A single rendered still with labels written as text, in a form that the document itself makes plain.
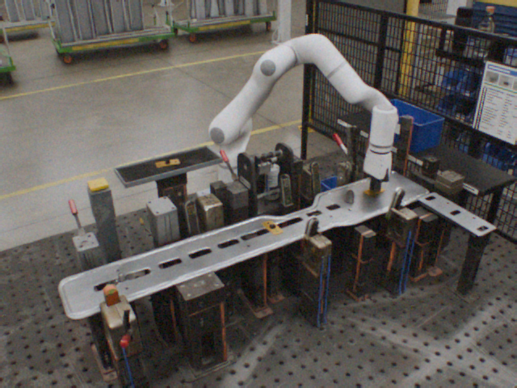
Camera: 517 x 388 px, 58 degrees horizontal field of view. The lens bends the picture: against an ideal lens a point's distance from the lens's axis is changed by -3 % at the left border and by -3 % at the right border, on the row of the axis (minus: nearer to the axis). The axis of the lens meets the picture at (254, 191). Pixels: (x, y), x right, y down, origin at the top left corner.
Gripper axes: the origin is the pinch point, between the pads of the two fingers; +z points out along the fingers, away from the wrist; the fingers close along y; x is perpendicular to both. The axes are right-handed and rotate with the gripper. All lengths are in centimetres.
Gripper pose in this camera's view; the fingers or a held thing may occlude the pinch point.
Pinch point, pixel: (375, 185)
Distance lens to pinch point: 188.5
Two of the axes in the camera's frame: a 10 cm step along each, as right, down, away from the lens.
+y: 5.0, 4.3, -7.5
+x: 8.6, -2.6, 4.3
